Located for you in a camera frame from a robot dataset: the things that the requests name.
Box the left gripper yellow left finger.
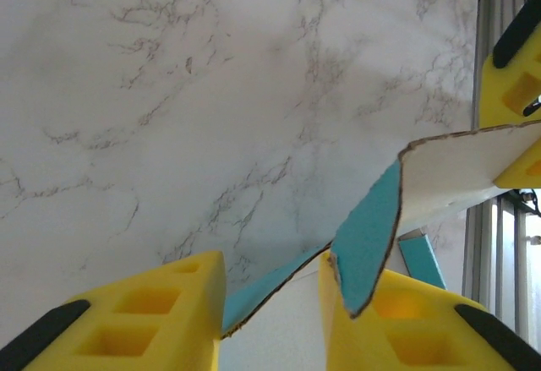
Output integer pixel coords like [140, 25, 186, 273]
[0, 250, 228, 371]

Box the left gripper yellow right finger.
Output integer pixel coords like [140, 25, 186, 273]
[319, 254, 541, 371]

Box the teal and white paper box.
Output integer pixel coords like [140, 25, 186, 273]
[219, 119, 541, 371]

